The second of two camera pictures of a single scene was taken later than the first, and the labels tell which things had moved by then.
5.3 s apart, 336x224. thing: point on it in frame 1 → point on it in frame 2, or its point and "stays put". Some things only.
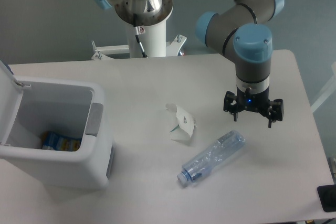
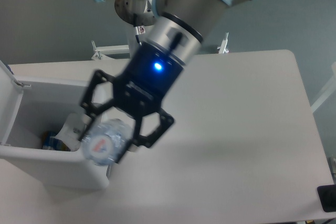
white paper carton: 186,125 → 71,134
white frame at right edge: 331,91 stays put
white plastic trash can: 30,106 stays put
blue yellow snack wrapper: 52,141 stays put
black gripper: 259,102 → 150,74
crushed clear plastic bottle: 201,162 → 105,141
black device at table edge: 327,196 stays put
